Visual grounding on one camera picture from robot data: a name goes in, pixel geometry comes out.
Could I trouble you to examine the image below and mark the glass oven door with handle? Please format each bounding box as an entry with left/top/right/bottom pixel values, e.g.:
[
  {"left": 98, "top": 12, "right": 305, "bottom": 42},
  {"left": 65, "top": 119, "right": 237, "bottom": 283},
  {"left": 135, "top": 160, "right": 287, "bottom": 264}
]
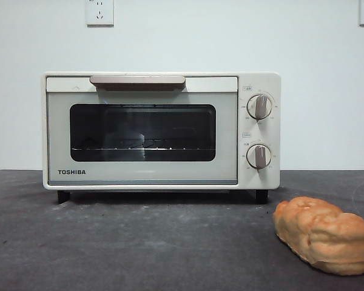
[{"left": 45, "top": 75, "right": 239, "bottom": 186}]

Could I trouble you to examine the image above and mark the golden bread loaf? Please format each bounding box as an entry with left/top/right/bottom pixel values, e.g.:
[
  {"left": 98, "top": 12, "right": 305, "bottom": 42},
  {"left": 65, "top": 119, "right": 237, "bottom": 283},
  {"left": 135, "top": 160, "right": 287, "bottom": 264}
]
[{"left": 272, "top": 196, "right": 364, "bottom": 276}]

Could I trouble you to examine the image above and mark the cream Toshiba toaster oven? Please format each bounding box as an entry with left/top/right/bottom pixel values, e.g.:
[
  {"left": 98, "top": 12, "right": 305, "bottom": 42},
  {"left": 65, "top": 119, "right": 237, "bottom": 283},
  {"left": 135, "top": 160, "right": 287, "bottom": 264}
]
[{"left": 41, "top": 71, "right": 282, "bottom": 204}]

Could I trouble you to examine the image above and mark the cream timer knob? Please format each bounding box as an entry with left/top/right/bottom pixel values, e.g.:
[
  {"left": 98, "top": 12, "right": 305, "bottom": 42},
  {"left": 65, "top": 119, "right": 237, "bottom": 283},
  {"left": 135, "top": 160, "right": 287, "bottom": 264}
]
[{"left": 246, "top": 142, "right": 272, "bottom": 169}]

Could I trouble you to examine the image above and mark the cream temperature knob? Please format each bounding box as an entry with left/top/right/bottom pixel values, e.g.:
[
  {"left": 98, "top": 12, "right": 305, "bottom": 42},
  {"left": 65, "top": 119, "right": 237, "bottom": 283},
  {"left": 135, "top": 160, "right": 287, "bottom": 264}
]
[{"left": 247, "top": 93, "right": 273, "bottom": 121}]

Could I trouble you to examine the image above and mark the metal wire oven rack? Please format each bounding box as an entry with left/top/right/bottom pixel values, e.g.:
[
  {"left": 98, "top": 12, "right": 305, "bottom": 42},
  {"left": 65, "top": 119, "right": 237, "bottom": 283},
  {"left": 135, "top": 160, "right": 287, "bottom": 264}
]
[{"left": 71, "top": 146, "right": 215, "bottom": 152}]

